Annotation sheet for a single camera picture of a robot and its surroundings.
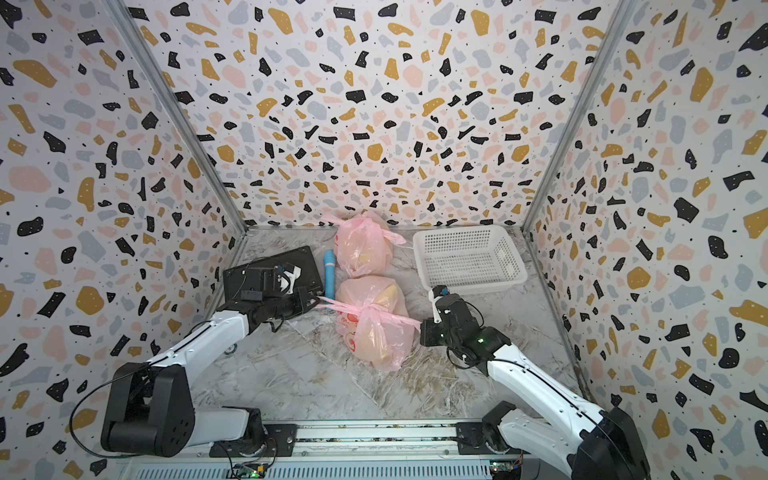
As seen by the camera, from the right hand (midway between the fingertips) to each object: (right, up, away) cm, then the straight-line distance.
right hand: (422, 325), depth 81 cm
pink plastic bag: (-18, +22, +18) cm, 34 cm away
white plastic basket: (+20, +17, +32) cm, 41 cm away
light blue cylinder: (-31, +13, +25) cm, 42 cm away
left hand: (-29, +7, +6) cm, 30 cm away
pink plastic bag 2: (-13, +1, -1) cm, 13 cm away
